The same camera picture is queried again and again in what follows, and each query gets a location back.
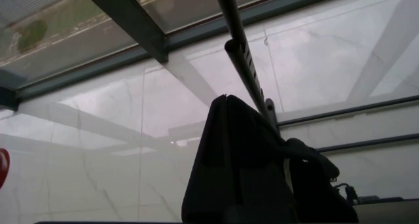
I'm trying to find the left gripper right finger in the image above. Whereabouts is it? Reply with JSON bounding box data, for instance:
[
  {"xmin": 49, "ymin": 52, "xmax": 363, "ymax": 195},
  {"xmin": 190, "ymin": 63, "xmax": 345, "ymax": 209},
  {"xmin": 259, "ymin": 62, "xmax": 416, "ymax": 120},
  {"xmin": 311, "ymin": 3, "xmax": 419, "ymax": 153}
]
[{"xmin": 227, "ymin": 94, "xmax": 297, "ymax": 223}]

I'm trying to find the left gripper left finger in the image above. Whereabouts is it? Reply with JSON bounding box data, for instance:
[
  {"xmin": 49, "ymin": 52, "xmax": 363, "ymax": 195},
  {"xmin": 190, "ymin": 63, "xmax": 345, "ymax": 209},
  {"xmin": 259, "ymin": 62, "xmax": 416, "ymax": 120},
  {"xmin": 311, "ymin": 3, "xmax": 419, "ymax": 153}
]
[{"xmin": 181, "ymin": 94, "xmax": 237, "ymax": 223}]

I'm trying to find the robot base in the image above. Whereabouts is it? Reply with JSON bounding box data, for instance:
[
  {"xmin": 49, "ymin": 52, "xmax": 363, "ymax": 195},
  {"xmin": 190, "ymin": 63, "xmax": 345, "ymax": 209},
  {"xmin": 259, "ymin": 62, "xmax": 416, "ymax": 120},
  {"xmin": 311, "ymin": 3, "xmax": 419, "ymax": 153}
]
[{"xmin": 333, "ymin": 182, "xmax": 419, "ymax": 223}]

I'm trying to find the black clothes rack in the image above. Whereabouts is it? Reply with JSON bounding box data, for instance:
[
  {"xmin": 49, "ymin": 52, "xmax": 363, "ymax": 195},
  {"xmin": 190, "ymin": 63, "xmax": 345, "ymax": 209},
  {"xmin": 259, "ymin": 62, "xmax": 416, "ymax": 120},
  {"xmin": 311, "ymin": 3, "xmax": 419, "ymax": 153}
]
[{"xmin": 211, "ymin": 0, "xmax": 419, "ymax": 153}]

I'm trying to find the window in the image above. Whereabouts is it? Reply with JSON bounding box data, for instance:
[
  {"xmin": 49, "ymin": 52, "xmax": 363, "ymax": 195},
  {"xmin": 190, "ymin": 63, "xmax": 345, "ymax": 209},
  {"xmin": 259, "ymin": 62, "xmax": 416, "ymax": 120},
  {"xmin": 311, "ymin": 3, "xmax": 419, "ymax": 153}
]
[{"xmin": 0, "ymin": 0, "xmax": 361, "ymax": 112}]

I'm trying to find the red round stand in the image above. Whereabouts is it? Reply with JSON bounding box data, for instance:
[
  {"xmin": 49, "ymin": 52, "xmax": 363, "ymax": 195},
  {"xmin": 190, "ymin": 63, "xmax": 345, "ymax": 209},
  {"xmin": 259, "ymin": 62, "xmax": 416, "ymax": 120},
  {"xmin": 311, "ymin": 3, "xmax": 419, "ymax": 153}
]
[{"xmin": 0, "ymin": 147, "xmax": 11, "ymax": 189}]

